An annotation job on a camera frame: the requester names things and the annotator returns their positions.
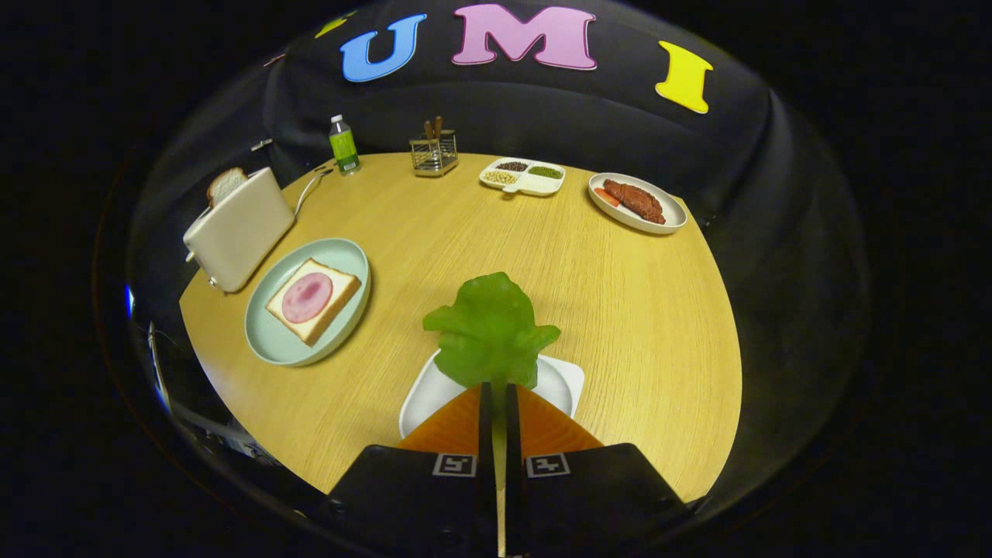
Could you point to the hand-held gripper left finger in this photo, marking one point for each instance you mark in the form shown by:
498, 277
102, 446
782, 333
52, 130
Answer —
486, 465

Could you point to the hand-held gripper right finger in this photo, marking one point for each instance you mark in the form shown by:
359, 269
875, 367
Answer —
513, 465

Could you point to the green lettuce leaf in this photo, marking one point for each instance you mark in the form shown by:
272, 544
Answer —
488, 325

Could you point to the plain toast bread slice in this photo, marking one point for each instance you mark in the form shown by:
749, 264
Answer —
226, 186

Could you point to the white square plate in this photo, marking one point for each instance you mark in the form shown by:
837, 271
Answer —
562, 384

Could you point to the bread slice under ham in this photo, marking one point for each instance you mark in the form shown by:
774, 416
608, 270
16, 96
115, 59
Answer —
311, 332

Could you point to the pink ham slice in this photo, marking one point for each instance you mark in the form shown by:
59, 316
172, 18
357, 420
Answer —
307, 297

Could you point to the pale green round plate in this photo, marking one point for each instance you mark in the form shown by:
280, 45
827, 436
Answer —
271, 337

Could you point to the white oval plate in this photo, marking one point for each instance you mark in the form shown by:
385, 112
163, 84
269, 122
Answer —
620, 218

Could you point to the white divided dish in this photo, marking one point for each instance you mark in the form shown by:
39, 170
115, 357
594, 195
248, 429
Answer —
535, 186

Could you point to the orange carrot slice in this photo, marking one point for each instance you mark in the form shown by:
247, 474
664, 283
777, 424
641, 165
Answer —
607, 196

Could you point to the pile of yellow beans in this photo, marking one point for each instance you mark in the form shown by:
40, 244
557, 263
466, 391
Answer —
500, 177

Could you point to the brown meat steak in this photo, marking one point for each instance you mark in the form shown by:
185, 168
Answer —
637, 201

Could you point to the pile of green beans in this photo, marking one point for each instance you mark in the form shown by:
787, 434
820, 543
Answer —
546, 172

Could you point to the pile of dark beans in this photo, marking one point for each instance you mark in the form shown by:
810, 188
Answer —
512, 166

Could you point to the white toaster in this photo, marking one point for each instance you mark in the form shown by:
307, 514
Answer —
240, 232

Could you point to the green label water bottle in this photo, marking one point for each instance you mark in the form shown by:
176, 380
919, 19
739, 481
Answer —
344, 147

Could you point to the black backdrop cloth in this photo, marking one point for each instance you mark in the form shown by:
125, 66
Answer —
480, 108

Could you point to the white cloth clip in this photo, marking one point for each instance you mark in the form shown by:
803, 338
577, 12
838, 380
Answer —
261, 145

